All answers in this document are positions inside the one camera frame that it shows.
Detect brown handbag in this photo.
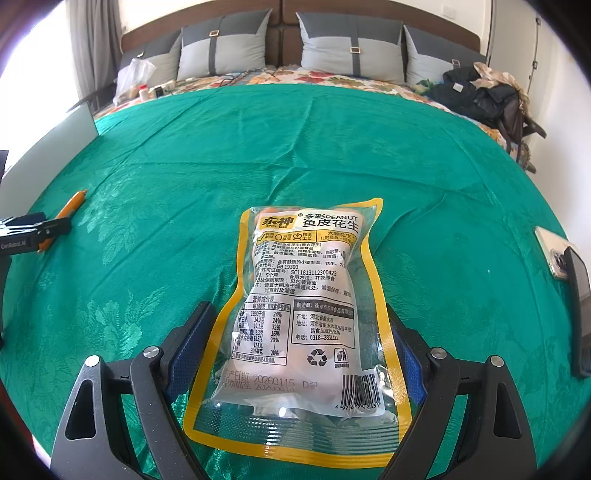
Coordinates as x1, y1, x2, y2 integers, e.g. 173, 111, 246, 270
501, 90, 548, 174

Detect beige patterned cloth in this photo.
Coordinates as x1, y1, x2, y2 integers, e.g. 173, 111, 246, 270
473, 61, 522, 93

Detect clear plastic bag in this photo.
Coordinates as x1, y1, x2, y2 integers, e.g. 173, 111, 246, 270
113, 58, 157, 100

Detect orange sausage stick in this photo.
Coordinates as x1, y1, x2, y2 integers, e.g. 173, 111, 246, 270
37, 189, 88, 253

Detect grey two-tone pillow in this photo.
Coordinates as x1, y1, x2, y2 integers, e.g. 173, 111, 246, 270
295, 11, 404, 84
403, 25, 488, 86
117, 33, 183, 84
177, 9, 272, 81

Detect clear yellow-edged peanut bag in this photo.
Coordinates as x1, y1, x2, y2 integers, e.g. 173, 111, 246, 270
183, 197, 414, 456

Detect green patterned blanket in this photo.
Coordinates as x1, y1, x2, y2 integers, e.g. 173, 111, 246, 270
0, 83, 591, 480

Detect black hanging cable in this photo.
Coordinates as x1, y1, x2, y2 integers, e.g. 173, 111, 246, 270
531, 14, 543, 84

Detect white rectangular box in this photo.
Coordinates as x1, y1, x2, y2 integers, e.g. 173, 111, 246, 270
0, 102, 99, 217

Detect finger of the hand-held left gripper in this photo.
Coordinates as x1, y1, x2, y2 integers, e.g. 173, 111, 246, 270
0, 212, 47, 228
9, 217, 72, 243

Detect grey curtain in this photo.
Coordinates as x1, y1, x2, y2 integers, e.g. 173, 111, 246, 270
65, 0, 127, 109

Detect smartphone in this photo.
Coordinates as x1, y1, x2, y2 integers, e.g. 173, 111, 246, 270
534, 226, 573, 280

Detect brown padded headboard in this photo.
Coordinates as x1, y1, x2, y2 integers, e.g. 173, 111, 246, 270
121, 0, 485, 65

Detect dark wooden chair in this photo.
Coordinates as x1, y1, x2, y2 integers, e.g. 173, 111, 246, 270
76, 85, 116, 112

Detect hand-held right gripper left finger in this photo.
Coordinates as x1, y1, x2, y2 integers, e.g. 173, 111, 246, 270
50, 301, 218, 480

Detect floral bed sheet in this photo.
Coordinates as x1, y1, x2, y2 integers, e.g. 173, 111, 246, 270
95, 62, 532, 171

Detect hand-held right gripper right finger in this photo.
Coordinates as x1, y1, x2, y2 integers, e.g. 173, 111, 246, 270
381, 305, 542, 480

